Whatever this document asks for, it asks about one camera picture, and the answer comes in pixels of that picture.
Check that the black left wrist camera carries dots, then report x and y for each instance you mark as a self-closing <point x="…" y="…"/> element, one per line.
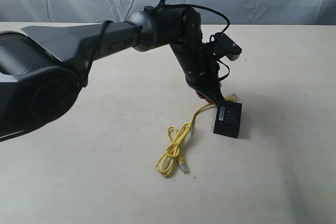
<point x="224" y="46"/>

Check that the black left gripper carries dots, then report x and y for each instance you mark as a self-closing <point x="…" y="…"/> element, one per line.
<point x="201" y="73"/>

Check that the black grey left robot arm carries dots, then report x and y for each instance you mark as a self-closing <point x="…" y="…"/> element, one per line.
<point x="43" y="69"/>

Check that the small black box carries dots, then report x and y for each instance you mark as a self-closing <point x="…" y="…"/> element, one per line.
<point x="228" y="118"/>

